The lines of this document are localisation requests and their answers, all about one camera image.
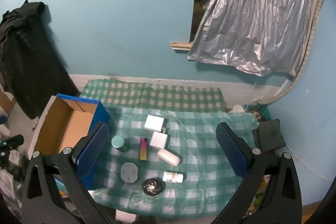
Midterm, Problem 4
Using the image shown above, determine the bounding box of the brown cardboard sheet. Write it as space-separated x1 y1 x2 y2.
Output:
0 91 16 114

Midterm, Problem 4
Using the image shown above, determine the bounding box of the green checkered tablecloth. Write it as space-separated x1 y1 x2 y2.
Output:
79 79 259 217

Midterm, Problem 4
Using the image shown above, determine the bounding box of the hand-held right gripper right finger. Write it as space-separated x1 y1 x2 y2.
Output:
215 122 302 224

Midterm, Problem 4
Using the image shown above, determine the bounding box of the grey octagonal socket adapter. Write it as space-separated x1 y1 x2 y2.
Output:
120 162 140 183

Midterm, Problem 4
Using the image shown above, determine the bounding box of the pink yellow lighter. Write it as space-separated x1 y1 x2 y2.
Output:
139 137 149 161

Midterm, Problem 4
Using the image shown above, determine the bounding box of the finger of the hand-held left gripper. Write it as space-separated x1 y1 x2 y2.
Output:
0 134 25 161

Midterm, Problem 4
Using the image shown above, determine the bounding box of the clear plastic sheet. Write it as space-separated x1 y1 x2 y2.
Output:
91 106 259 217

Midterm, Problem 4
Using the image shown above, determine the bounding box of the blue cardboard box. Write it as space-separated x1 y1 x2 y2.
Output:
34 93 111 190

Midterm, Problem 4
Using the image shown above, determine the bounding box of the silver foil curtain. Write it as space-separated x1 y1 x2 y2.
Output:
188 0 315 77

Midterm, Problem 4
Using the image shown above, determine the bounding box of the teal metal can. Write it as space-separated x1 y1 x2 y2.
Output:
111 135 129 152

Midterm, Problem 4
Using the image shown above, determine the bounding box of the black round ashtray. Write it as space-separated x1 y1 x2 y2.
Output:
142 178 165 197

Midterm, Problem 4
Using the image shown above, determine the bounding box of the black hanging cloth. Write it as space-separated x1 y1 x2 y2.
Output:
0 0 79 119

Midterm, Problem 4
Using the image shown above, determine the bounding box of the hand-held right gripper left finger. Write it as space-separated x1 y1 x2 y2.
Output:
21 121 116 224

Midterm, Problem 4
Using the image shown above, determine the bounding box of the white power adapter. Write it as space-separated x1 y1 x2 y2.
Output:
144 115 168 133
150 132 168 149

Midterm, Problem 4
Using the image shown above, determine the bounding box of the white earbud case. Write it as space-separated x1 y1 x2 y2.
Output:
157 148 181 166

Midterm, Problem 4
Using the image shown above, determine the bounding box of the striped cloth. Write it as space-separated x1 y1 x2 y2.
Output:
0 149 27 211

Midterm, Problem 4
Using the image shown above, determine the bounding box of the wooden strip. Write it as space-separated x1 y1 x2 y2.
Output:
171 41 195 51

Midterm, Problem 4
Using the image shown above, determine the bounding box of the dark grey cushion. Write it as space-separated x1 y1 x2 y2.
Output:
256 119 286 152

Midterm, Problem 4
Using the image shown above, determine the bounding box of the small white bottle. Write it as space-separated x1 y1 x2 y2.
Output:
163 171 184 183

